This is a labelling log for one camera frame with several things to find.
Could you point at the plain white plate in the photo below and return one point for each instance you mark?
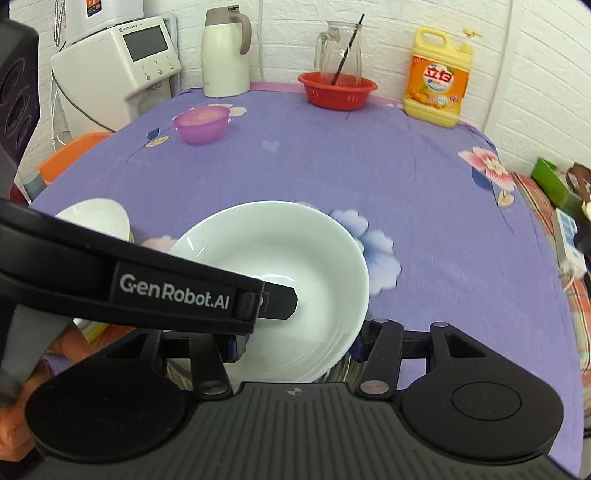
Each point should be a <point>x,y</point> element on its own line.
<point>300,258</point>

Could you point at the purple plastic bowl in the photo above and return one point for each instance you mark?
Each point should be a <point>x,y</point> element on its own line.
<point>203,124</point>

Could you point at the brown bag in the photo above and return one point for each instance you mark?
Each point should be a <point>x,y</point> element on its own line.
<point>581,180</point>

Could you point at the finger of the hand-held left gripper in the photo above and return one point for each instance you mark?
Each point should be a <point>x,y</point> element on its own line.
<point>279,302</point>

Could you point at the orange plastic stool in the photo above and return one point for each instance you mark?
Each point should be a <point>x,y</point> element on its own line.
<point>69,154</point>

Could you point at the purple floral tablecloth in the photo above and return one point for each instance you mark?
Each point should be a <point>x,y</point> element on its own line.
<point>332,166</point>

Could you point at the white floral-rim deep plate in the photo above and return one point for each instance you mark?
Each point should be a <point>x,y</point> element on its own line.
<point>99,217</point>

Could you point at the clear glass pitcher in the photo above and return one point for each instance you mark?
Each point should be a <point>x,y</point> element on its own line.
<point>339,50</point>

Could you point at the white water dispenser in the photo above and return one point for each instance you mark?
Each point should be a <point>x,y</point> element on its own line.
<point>111,78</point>

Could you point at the green box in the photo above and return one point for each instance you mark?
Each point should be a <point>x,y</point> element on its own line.
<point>551,182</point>

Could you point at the black stirring stick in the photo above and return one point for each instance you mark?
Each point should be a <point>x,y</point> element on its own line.
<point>347,48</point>

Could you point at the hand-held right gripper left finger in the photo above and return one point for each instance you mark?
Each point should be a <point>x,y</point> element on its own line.
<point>207,364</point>

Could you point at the white thermos jug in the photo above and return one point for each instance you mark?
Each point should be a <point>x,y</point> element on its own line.
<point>224,55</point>

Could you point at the white wall water purifier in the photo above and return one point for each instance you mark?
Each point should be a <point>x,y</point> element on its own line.
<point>106,18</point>

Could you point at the white power strip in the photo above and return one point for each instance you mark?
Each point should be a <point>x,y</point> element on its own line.
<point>568,240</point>

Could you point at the red plastic basket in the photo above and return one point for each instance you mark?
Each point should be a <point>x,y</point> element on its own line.
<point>337,92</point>

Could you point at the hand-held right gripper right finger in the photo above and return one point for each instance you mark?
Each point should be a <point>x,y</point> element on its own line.
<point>385,355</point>

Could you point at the person's left hand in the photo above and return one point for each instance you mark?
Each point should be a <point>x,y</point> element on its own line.
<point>18,415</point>

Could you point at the yellow detergent bottle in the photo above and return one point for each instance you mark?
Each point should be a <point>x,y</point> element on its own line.
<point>436,81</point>

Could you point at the grey-blue cylinder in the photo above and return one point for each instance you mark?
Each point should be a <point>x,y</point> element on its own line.
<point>34,183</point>

